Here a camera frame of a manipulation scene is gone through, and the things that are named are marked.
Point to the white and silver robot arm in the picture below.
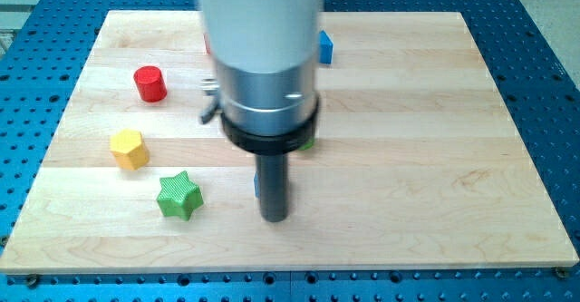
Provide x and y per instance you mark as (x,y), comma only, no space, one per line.
(265,54)

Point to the blue block behind arm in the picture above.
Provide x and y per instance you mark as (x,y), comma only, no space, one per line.
(326,48)

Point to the green circle block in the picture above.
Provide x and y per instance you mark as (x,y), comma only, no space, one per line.
(308,145)

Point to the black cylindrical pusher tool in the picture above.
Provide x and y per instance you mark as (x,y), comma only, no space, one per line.
(271,161)

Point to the small blue block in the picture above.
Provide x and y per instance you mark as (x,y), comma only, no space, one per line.
(256,185)

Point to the green star block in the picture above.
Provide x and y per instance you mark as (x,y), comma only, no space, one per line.
(179,196)

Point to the light wooden board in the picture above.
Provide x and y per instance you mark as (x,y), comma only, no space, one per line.
(417,163)

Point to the red cylinder block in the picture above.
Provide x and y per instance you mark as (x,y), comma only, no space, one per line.
(150,83)

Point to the yellow hexagon block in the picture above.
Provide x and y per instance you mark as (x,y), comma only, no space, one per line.
(129,150)

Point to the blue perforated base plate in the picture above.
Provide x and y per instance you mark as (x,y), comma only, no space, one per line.
(45,60)

